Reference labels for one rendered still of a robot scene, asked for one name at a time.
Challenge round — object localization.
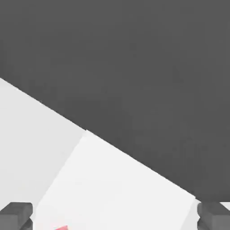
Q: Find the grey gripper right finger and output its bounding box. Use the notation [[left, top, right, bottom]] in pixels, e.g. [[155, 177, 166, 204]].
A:
[[197, 201, 230, 230]]

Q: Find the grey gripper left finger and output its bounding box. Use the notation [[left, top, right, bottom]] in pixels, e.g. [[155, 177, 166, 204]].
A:
[[0, 202, 34, 230]]

